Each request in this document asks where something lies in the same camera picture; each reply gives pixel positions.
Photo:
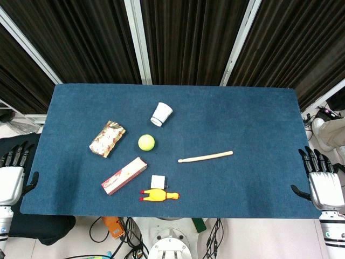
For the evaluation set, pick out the small white cube box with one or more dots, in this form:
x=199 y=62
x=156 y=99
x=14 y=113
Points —
x=158 y=181

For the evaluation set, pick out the person's leg in beige trousers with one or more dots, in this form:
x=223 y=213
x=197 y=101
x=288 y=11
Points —
x=334 y=132

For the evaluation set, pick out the yellow rubber chicken toy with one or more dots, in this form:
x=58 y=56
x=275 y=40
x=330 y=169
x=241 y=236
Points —
x=159 y=195

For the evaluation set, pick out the gold white snack packet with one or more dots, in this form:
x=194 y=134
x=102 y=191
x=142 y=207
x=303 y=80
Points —
x=107 y=139

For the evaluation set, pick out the orange device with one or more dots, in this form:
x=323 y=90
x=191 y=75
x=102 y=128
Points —
x=114 y=228

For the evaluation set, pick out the blue table cloth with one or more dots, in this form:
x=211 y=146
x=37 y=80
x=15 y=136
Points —
x=215 y=189

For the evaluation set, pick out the yellow-green tennis ball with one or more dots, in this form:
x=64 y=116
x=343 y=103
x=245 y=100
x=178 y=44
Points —
x=146 y=142

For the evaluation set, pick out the wooden drumstick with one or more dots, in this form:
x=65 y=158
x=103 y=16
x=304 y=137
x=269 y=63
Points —
x=205 y=156

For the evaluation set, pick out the white frame post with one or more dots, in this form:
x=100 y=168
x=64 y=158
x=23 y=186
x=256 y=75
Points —
x=29 y=46
x=138 y=40
x=320 y=97
x=240 y=40

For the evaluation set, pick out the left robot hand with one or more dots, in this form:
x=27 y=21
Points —
x=10 y=178

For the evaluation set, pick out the dark curtain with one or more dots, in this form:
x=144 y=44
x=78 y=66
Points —
x=188 y=40

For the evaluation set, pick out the white paper cup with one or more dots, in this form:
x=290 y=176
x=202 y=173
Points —
x=161 y=114

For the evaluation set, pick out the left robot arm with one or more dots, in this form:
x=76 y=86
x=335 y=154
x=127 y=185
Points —
x=4 y=226

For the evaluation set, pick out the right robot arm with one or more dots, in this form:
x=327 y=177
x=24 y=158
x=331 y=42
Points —
x=334 y=229

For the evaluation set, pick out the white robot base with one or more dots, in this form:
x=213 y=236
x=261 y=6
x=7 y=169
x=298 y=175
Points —
x=169 y=240

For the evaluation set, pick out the black electronic device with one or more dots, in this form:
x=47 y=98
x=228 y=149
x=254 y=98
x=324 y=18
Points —
x=327 y=111

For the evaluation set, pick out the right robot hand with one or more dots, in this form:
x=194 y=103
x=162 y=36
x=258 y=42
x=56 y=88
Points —
x=323 y=189

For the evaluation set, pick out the green black object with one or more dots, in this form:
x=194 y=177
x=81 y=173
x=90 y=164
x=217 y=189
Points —
x=199 y=224

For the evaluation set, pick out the red white toothpaste box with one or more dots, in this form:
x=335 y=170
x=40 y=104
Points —
x=124 y=176

